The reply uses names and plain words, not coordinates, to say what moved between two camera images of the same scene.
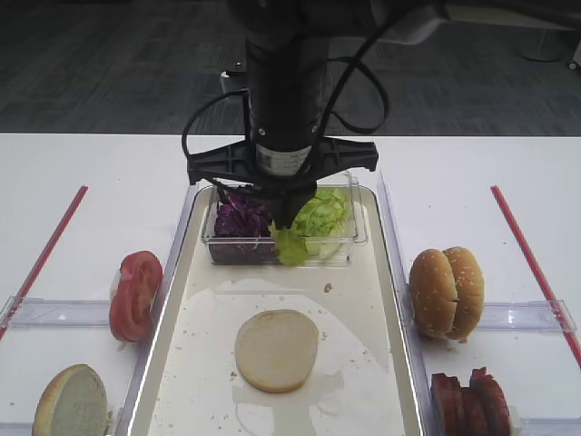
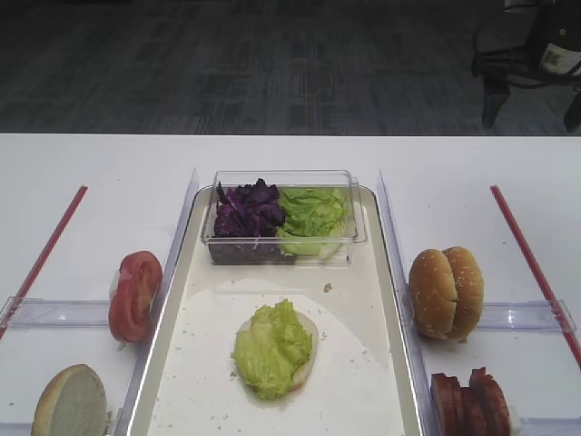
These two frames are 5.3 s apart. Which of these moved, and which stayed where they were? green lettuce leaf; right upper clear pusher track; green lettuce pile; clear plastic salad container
Moved: green lettuce leaf
Stayed: green lettuce pile; clear plastic salad container; right upper clear pusher track
